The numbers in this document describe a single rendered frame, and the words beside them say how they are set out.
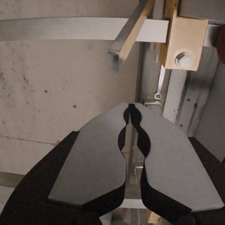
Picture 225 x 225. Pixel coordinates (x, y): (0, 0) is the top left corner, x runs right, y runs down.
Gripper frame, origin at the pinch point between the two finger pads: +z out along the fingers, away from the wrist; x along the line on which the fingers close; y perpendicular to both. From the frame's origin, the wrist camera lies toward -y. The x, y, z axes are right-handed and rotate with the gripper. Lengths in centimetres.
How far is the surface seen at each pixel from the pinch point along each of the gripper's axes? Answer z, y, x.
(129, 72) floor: 101, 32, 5
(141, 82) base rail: 30.5, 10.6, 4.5
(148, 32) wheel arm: 14.5, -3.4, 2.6
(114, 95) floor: 101, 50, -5
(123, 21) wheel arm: 14.5, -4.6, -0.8
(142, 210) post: 13.1, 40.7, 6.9
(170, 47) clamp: 13.5, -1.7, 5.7
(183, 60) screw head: 12.3, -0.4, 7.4
